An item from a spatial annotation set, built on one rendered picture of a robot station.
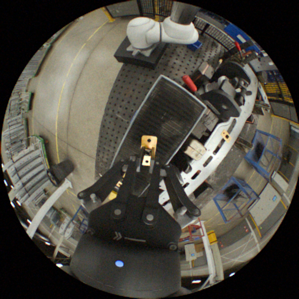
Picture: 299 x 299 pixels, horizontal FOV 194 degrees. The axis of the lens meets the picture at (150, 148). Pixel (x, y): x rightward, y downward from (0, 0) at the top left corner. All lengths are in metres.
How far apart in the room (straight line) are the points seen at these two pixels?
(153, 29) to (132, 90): 0.45
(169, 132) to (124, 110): 0.54
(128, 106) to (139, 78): 0.23
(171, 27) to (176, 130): 0.52
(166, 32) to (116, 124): 0.72
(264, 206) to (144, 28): 8.56
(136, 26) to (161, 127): 0.53
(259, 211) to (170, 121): 8.32
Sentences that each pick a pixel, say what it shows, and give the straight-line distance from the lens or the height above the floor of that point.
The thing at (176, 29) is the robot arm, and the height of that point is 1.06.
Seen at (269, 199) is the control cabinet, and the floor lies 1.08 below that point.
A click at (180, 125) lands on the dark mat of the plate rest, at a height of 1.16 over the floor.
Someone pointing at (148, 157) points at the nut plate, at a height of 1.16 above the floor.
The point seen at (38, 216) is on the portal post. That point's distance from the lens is 3.41.
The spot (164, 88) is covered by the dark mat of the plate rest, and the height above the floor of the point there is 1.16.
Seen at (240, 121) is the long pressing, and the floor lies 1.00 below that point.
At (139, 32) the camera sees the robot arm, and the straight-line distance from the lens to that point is 0.59.
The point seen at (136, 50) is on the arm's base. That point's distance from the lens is 0.72.
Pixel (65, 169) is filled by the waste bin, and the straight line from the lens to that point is 2.55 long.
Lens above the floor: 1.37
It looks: 69 degrees down
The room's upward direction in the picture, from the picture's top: 173 degrees counter-clockwise
